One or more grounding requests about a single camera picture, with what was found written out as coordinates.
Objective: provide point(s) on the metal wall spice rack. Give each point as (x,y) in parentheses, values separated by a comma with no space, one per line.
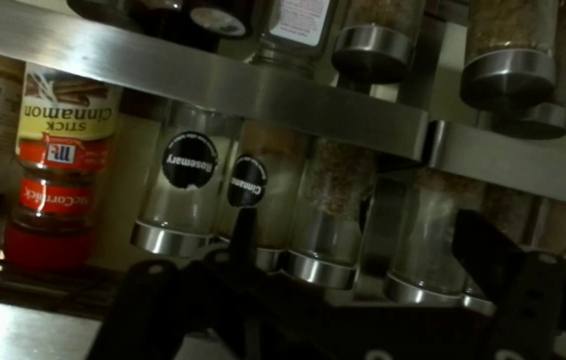
(305,325)

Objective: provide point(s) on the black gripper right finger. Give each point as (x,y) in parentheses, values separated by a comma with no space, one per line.
(526,287)

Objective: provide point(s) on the cinnamon glass spice jar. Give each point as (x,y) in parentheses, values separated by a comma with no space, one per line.
(264,174)

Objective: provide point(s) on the upper shelf steel cap jar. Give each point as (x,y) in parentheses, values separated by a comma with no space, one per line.
(379,39)

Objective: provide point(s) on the rosemary glass spice jar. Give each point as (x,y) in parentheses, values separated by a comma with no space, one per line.
(182,187)

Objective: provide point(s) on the upper shelf dark spice jar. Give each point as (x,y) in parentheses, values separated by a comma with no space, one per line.
(509,55)

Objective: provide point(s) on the red cap cinnamon stick jar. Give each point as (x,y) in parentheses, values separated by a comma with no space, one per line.
(63,143)

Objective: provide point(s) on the glass spice jar steel cap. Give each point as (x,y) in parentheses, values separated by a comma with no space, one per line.
(423,266)

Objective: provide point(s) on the large white label bottle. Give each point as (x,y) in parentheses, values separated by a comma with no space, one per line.
(295,34)

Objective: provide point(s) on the glass spice jar brown contents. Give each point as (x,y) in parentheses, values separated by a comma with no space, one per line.
(328,217)

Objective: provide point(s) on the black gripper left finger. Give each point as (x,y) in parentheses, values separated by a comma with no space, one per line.
(158,304)

